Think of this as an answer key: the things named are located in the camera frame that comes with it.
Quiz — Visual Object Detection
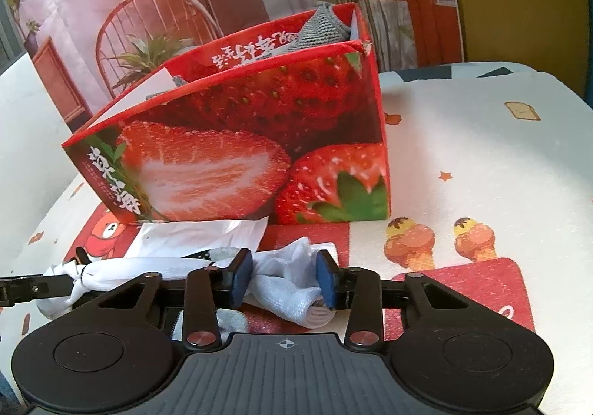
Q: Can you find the white plastic bag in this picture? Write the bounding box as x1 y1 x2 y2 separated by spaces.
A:
124 217 270 259

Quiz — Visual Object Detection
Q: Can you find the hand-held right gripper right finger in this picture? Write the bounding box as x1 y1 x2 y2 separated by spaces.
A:
315 250 470 350

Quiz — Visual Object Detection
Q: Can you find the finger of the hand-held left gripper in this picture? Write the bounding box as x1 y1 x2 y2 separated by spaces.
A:
0 247 90 310

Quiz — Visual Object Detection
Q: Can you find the grey knitted cloth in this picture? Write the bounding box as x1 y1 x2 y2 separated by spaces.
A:
273 4 358 57

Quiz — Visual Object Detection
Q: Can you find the red strawberry print box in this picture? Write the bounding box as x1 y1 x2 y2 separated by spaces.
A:
62 2 392 227

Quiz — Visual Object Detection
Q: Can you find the dark window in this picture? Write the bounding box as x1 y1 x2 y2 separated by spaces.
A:
0 0 26 66

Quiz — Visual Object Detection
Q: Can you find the printed tablecloth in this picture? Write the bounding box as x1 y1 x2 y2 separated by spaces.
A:
0 60 593 415

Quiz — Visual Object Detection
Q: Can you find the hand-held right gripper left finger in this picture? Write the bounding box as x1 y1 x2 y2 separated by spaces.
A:
95 249 255 350

